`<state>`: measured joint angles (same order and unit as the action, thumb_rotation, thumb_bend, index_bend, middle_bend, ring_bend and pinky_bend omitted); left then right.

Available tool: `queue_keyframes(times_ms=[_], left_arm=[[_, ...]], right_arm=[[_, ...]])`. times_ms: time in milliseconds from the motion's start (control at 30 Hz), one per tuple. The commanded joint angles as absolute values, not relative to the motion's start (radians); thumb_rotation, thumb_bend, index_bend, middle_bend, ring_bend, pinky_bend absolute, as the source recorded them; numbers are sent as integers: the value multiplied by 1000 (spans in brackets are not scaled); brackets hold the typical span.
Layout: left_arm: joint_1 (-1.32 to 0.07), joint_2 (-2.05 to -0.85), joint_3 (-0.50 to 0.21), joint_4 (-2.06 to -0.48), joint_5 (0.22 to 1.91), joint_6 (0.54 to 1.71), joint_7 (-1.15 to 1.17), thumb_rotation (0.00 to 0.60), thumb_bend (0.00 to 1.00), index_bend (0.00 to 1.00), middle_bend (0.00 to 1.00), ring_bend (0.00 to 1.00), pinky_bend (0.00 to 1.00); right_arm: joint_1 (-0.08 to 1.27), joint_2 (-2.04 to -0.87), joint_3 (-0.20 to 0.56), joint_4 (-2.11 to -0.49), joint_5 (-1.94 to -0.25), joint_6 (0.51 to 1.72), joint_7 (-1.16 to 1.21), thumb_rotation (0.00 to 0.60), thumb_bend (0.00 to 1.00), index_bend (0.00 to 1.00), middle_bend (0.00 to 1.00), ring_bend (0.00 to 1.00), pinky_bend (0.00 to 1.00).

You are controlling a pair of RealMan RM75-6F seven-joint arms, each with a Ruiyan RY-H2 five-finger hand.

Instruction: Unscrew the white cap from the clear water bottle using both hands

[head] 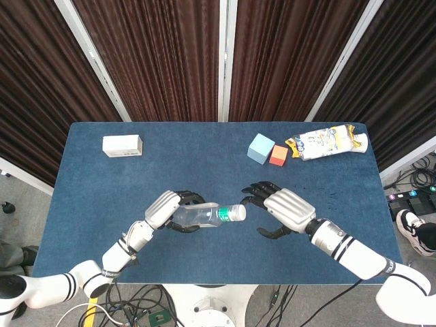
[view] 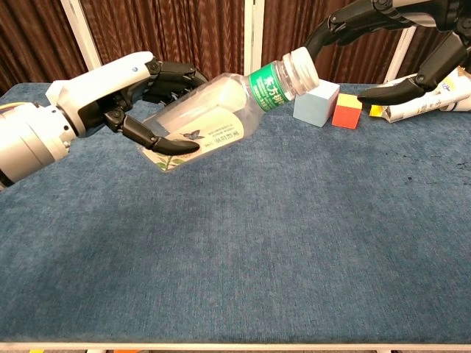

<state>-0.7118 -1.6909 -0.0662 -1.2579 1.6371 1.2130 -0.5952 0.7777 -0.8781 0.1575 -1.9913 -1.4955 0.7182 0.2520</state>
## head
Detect white cardboard box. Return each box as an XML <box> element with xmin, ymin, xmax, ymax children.
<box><xmin>102</xmin><ymin>134</ymin><xmax>144</xmax><ymax>158</ymax></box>

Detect yellow white snack bag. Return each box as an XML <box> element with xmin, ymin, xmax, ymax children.
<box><xmin>284</xmin><ymin>124</ymin><xmax>369</xmax><ymax>161</ymax></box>

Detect light blue cube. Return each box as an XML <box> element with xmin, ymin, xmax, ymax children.
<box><xmin>247</xmin><ymin>133</ymin><xmax>275</xmax><ymax>166</ymax></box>

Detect white frame post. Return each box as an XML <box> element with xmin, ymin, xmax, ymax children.
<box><xmin>54</xmin><ymin>0</ymin><xmax>132</xmax><ymax>123</ymax></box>
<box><xmin>305</xmin><ymin>0</ymin><xmax>389</xmax><ymax>123</ymax></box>
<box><xmin>217</xmin><ymin>0</ymin><xmax>238</xmax><ymax>123</ymax></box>

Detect black cable with switch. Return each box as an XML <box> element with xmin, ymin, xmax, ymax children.
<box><xmin>253</xmin><ymin>284</ymin><xmax>298</xmax><ymax>327</ymax></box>

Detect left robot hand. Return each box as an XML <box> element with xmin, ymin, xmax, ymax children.
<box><xmin>144</xmin><ymin>189</ymin><xmax>208</xmax><ymax>234</ymax></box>

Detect green circuit board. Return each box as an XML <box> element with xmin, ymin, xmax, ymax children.
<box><xmin>148</xmin><ymin>310</ymin><xmax>170</xmax><ymax>326</ymax></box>

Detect yellow floor tape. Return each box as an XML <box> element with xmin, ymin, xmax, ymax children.
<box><xmin>81</xmin><ymin>296</ymin><xmax>99</xmax><ymax>327</ymax></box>

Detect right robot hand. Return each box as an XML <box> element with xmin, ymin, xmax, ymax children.
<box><xmin>240</xmin><ymin>181</ymin><xmax>317</xmax><ymax>240</ymax></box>

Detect blue felt table mat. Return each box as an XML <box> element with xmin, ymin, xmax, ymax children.
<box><xmin>31</xmin><ymin>121</ymin><xmax>403</xmax><ymax>285</ymax></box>

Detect orange block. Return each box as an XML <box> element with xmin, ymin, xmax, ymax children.
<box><xmin>268</xmin><ymin>144</ymin><xmax>290</xmax><ymax>168</ymax></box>

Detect brown curtain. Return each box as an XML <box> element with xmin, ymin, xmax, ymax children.
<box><xmin>313</xmin><ymin>0</ymin><xmax>436</xmax><ymax>171</ymax></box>
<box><xmin>0</xmin><ymin>0</ymin><xmax>123</xmax><ymax>187</ymax></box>
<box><xmin>228</xmin><ymin>0</ymin><xmax>371</xmax><ymax>123</ymax></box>
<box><xmin>71</xmin><ymin>0</ymin><xmax>221</xmax><ymax>123</ymax></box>

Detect white frame beam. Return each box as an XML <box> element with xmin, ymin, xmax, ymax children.
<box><xmin>0</xmin><ymin>156</ymin><xmax>55</xmax><ymax>196</ymax></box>
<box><xmin>379</xmin><ymin>136</ymin><xmax>436</xmax><ymax>185</ymax></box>

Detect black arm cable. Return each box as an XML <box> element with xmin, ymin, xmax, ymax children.
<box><xmin>318</xmin><ymin>277</ymin><xmax>362</xmax><ymax>327</ymax></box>

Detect clear plastic bottle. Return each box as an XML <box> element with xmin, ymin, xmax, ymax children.
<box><xmin>169</xmin><ymin>202</ymin><xmax>239</xmax><ymax>230</ymax></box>

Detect white cable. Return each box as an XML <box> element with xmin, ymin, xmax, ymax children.
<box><xmin>58</xmin><ymin>302</ymin><xmax>127</xmax><ymax>327</ymax></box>

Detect black cable bundle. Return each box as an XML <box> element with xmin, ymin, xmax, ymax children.
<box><xmin>102</xmin><ymin>282</ymin><xmax>185</xmax><ymax>327</ymax></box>

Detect white black sneaker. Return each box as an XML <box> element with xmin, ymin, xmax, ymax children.
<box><xmin>396</xmin><ymin>208</ymin><xmax>436</xmax><ymax>257</ymax></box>

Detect black pedal boxes with lights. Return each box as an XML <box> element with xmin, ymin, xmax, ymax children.
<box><xmin>386</xmin><ymin>188</ymin><xmax>436</xmax><ymax>217</ymax></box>

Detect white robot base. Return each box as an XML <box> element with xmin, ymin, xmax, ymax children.
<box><xmin>159</xmin><ymin>284</ymin><xmax>260</xmax><ymax>327</ymax></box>

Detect black coiled floor cables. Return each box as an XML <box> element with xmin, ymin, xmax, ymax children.
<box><xmin>383</xmin><ymin>153</ymin><xmax>436</xmax><ymax>193</ymax></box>

